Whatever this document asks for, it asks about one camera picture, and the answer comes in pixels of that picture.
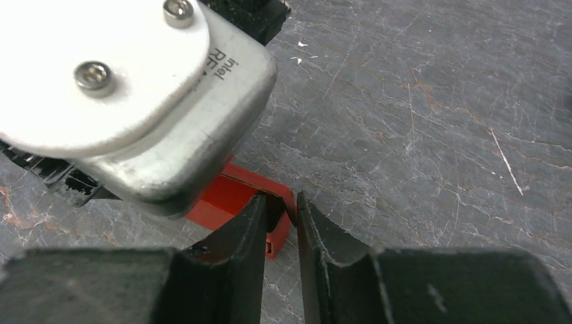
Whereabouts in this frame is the red paper box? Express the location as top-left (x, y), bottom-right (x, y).
top-left (185, 162), bottom-right (297, 259)

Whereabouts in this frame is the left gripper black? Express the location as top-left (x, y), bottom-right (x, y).
top-left (0, 0), bottom-right (292, 324)

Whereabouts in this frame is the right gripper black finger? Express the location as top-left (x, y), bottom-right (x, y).
top-left (297, 192), bottom-right (571, 323)

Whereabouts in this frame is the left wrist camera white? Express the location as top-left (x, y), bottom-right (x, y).
top-left (0, 0), bottom-right (279, 218)

